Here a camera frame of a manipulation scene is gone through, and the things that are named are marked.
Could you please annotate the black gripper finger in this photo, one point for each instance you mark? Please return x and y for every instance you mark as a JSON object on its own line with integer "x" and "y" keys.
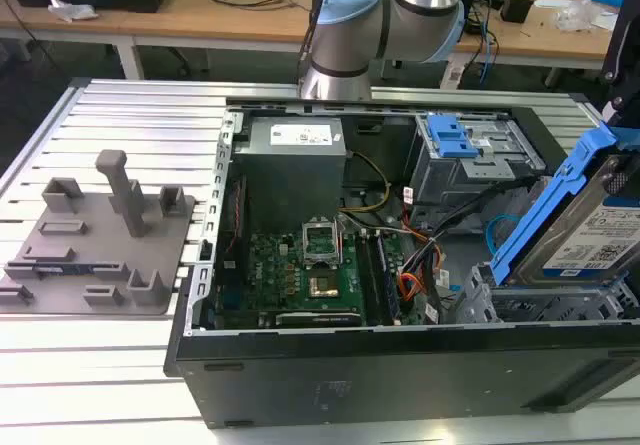
{"x": 619, "y": 177}

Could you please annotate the hard disk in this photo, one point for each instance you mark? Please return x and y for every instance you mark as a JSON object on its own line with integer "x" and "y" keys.
{"x": 565, "y": 230}

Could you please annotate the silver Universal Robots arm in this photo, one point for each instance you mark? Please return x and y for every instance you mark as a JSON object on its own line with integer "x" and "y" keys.
{"x": 345, "y": 40}

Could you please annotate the metal disk bay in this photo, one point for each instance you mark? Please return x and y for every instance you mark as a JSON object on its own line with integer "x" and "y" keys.
{"x": 540, "y": 302}

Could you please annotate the RAM slot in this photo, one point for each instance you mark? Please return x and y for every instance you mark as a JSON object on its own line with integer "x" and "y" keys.
{"x": 392, "y": 290}
{"x": 364, "y": 280}
{"x": 372, "y": 285}
{"x": 382, "y": 285}

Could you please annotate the clear plastic bag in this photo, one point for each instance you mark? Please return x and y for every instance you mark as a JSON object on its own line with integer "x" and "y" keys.
{"x": 577, "y": 15}

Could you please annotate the wooden desk with clutter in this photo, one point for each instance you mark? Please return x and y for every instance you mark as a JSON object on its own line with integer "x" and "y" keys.
{"x": 525, "y": 40}

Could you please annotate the small black device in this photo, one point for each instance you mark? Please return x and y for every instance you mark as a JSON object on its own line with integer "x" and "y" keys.
{"x": 517, "y": 7}

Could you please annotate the metal drive cage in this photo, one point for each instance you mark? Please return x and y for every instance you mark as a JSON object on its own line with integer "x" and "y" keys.
{"x": 450, "y": 180}

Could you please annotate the blue drive cage latch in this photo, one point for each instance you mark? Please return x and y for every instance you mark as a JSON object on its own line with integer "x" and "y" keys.
{"x": 450, "y": 137}

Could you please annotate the metal locking lever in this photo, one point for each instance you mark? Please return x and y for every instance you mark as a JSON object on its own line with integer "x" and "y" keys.
{"x": 341, "y": 237}

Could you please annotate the CPU socket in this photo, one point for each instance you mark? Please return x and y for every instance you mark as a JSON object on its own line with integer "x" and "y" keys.
{"x": 324, "y": 286}

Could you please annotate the gray power supply unit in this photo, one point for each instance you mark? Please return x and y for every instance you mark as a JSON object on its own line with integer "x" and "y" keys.
{"x": 290, "y": 180}

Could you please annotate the black graphics card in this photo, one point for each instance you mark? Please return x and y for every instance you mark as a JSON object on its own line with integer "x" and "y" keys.
{"x": 320, "y": 319}

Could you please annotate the black open PC case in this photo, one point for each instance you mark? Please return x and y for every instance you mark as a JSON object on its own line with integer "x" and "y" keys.
{"x": 350, "y": 380}

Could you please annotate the green motherboard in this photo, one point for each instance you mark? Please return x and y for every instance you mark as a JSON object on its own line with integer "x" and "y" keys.
{"x": 270, "y": 270}

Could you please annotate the wooden desk with white legs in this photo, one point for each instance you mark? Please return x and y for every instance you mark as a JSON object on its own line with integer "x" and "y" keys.
{"x": 200, "y": 20}

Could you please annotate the gray parts rack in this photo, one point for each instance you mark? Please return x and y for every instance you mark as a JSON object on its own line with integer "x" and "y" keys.
{"x": 100, "y": 265}

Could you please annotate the crumpled white plastic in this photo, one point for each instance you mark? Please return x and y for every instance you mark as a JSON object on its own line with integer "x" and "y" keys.
{"x": 72, "y": 9}

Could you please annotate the RAM stick with blue label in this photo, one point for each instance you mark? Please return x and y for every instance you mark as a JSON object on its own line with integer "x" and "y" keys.
{"x": 55, "y": 268}

